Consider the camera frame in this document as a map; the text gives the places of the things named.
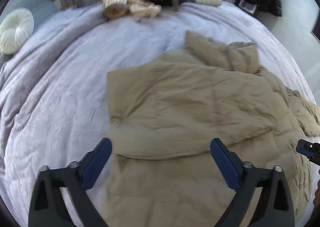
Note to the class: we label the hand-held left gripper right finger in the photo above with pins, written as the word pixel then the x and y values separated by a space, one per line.
pixel 224 164

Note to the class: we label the round white pleated pillow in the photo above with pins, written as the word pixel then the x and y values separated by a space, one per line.
pixel 16 29

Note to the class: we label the person's right forearm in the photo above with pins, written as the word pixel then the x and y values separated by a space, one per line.
pixel 317 195

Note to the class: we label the striped grey bag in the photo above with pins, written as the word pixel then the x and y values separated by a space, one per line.
pixel 247 6

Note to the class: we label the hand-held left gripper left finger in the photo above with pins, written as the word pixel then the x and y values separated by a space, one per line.
pixel 97 165

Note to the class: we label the lavender fleece blanket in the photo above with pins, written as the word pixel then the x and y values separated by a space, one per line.
pixel 75 92

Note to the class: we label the blue-grey padded headboard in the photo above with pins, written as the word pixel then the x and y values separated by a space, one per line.
pixel 42 5

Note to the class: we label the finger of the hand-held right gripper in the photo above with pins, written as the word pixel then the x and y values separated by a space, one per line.
pixel 308 150

